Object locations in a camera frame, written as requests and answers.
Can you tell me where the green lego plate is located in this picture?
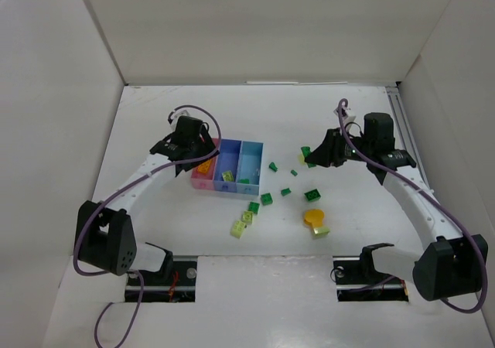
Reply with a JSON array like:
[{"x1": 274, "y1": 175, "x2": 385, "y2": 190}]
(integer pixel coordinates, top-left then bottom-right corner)
[{"x1": 301, "y1": 146, "x2": 316, "y2": 169}]

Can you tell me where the yellow rectangular lego brick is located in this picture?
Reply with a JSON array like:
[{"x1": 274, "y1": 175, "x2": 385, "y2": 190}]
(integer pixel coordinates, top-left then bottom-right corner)
[{"x1": 197, "y1": 159, "x2": 212, "y2": 175}]

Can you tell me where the pale green sloped lego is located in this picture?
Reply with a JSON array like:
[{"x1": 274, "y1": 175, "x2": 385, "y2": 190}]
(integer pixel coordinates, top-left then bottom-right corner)
[{"x1": 221, "y1": 170, "x2": 235, "y2": 183}]

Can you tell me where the orange round lego piece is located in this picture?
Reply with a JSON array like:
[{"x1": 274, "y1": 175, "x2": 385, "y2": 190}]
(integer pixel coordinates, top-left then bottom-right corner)
[{"x1": 303, "y1": 209, "x2": 325, "y2": 228}]

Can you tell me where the lime sloped lego piece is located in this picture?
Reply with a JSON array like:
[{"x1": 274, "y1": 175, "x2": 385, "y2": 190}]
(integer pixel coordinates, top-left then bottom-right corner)
[{"x1": 312, "y1": 225, "x2": 330, "y2": 238}]

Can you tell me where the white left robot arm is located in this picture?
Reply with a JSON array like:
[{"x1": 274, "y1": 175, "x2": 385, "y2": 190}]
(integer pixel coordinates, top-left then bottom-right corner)
[{"x1": 73, "y1": 114, "x2": 219, "y2": 277}]

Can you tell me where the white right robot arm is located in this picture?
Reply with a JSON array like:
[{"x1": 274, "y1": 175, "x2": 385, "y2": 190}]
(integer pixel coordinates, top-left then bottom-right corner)
[{"x1": 305, "y1": 107, "x2": 488, "y2": 313}]

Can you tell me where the pink plastic bin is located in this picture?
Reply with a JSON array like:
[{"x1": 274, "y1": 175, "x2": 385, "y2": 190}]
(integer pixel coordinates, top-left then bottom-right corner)
[{"x1": 190, "y1": 155, "x2": 217, "y2": 191}]

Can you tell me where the green wedge lego piece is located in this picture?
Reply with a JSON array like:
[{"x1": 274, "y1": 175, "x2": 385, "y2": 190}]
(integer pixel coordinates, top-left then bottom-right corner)
[{"x1": 268, "y1": 162, "x2": 278, "y2": 172}]

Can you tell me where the small green arch lego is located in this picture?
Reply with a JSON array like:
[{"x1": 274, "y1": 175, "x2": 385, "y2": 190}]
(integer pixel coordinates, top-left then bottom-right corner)
[{"x1": 281, "y1": 188, "x2": 292, "y2": 196}]

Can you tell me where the light blue plastic bin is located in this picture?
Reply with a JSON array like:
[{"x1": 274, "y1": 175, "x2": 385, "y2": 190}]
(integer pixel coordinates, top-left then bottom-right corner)
[{"x1": 236, "y1": 141, "x2": 264, "y2": 196}]

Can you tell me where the green two-by-two lego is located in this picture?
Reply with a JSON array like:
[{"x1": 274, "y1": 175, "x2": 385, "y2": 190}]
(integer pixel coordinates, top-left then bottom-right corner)
[{"x1": 260, "y1": 193, "x2": 273, "y2": 206}]

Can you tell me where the small green lego brick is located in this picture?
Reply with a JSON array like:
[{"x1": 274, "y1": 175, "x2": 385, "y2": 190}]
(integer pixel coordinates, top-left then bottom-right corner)
[{"x1": 247, "y1": 201, "x2": 260, "y2": 215}]

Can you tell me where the lime green lego brick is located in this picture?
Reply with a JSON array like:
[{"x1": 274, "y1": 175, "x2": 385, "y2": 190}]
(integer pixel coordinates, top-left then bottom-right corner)
[{"x1": 241, "y1": 210, "x2": 255, "y2": 223}]

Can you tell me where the pale green lego piece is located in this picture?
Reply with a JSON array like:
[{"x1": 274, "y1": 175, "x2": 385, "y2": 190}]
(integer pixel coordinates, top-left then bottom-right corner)
[{"x1": 230, "y1": 220, "x2": 248, "y2": 239}]

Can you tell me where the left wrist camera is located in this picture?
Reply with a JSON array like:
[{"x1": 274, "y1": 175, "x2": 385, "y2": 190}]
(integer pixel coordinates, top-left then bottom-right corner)
[{"x1": 167, "y1": 109, "x2": 190, "y2": 129}]

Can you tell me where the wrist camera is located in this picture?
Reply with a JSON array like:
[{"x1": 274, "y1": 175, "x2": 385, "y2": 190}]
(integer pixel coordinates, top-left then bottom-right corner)
[
  {"x1": 167, "y1": 109, "x2": 190, "y2": 129},
  {"x1": 334, "y1": 107, "x2": 356, "y2": 126}
]

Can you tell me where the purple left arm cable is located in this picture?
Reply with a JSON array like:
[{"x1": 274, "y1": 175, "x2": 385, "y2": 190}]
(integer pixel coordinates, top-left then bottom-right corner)
[{"x1": 72, "y1": 104, "x2": 222, "y2": 348}]

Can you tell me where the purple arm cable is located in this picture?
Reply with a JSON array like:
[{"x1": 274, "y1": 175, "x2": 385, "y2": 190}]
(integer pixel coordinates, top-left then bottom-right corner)
[
  {"x1": 72, "y1": 104, "x2": 222, "y2": 348},
  {"x1": 336, "y1": 98, "x2": 489, "y2": 313}
]

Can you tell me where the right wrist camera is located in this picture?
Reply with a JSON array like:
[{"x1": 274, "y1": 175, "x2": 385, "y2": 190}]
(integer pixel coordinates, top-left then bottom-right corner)
[{"x1": 334, "y1": 107, "x2": 356, "y2": 126}]

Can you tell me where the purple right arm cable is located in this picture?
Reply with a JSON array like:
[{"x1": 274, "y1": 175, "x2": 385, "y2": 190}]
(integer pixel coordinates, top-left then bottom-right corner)
[{"x1": 336, "y1": 98, "x2": 489, "y2": 313}]

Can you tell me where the aluminium rail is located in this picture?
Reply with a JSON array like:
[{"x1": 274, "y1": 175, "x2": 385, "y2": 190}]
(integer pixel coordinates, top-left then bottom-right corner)
[{"x1": 385, "y1": 86, "x2": 430, "y2": 187}]

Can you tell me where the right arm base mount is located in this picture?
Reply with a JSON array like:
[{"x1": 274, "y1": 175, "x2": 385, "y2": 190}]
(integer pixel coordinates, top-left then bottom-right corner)
[{"x1": 330, "y1": 243, "x2": 409, "y2": 302}]

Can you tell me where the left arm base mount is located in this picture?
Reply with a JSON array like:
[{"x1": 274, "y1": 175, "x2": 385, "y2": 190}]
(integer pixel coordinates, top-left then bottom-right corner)
[{"x1": 139, "y1": 251, "x2": 198, "y2": 303}]

